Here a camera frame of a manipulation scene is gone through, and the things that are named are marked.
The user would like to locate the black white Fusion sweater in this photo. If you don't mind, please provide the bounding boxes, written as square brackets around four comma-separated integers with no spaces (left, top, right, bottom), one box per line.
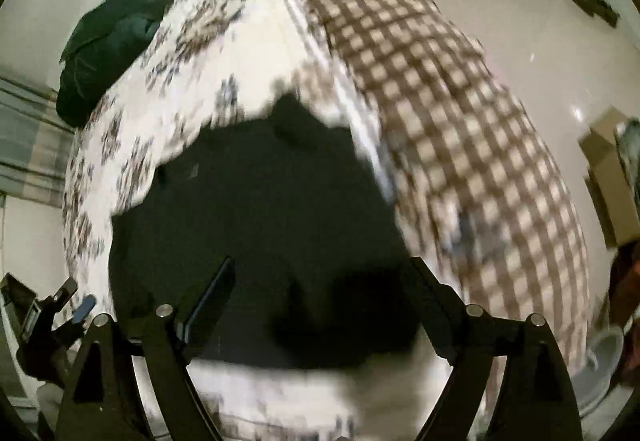
[108,95,419,369]

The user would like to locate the green striped curtain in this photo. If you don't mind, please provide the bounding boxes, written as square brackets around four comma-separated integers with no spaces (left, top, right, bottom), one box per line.
[0,78,74,207]

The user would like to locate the brown checkered bed sheet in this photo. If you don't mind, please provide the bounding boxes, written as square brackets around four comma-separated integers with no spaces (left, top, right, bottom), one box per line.
[303,0,590,371]

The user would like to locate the small cardboard box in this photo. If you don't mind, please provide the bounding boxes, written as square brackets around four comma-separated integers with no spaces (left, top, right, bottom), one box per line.
[579,106,639,247]

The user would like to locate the dark green folded blanket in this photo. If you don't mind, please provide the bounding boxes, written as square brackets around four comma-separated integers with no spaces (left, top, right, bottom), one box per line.
[56,0,171,128]

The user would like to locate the floral bed quilt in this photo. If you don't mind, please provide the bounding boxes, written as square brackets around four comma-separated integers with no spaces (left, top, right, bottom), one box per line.
[63,0,446,440]

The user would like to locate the dark camouflage shoes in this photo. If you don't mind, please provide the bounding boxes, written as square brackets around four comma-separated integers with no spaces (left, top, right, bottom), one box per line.
[571,0,620,28]

